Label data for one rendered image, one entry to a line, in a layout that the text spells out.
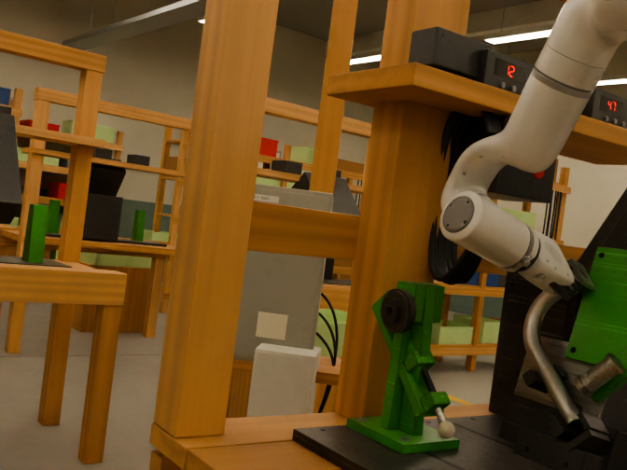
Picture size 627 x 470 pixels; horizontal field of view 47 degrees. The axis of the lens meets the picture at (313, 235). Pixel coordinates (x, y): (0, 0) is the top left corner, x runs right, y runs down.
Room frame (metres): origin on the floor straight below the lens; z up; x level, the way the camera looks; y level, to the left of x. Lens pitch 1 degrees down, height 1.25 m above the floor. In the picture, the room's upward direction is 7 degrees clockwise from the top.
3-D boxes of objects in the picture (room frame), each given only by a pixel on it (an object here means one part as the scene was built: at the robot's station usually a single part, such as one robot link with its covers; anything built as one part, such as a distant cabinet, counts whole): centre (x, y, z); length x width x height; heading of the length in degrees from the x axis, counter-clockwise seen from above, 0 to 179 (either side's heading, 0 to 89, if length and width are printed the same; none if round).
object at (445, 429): (1.18, -0.25, 0.96); 0.06 x 0.03 x 0.06; 35
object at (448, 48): (1.38, -0.21, 1.59); 0.15 x 0.07 x 0.07; 125
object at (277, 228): (1.67, -0.37, 1.23); 1.30 x 0.05 x 0.09; 125
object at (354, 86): (1.59, -0.43, 1.52); 0.90 x 0.25 x 0.04; 125
